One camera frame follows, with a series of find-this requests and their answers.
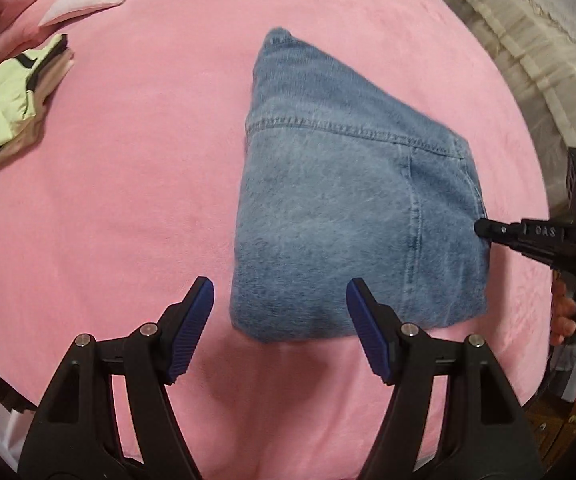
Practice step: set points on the white lace curtain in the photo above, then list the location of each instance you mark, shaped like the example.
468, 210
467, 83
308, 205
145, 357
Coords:
533, 45

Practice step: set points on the pink fleece bed blanket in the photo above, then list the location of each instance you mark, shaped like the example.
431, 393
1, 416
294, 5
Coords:
118, 185

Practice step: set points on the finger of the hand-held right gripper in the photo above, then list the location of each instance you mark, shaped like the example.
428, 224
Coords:
498, 231

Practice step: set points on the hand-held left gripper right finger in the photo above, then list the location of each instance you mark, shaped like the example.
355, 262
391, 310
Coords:
368, 330

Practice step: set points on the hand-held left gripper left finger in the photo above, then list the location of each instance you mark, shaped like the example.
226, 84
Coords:
190, 330

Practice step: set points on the folded lime green garment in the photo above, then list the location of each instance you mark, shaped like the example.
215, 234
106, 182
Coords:
3, 105

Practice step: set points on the person's right hand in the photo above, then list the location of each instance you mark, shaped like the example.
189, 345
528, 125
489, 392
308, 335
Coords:
563, 312

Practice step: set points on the blue denim jacket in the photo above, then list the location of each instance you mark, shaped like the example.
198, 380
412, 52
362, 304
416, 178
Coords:
328, 200

